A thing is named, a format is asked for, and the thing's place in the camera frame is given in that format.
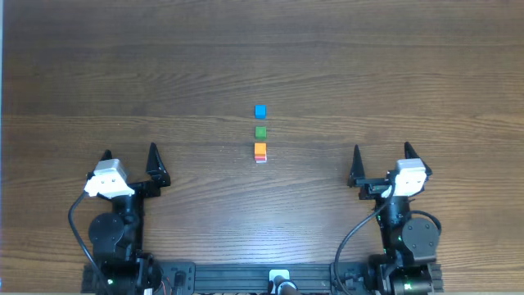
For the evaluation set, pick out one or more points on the orange cube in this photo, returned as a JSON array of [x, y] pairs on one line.
[[260, 149]]

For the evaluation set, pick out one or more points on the mounting rail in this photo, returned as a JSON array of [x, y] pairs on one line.
[[237, 278]]

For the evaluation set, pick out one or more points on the red cube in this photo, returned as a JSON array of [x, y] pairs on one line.
[[261, 158]]

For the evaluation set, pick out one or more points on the blue cube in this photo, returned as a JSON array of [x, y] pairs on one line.
[[260, 112]]

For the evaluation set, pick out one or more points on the green cube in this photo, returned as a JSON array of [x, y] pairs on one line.
[[260, 132]]

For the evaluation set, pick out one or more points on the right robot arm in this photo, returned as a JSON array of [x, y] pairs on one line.
[[405, 237]]

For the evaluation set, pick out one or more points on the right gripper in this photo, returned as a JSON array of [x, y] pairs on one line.
[[372, 188]]

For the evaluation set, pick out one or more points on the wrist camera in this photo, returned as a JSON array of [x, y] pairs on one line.
[[407, 178], [108, 180]]

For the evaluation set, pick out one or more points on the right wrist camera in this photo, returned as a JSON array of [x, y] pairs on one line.
[[407, 178]]

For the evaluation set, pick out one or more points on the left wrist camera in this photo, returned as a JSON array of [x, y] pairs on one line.
[[108, 180]]

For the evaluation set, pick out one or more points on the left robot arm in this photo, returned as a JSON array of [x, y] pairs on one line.
[[118, 229]]

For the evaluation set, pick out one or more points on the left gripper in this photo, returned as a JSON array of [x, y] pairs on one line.
[[146, 189]]

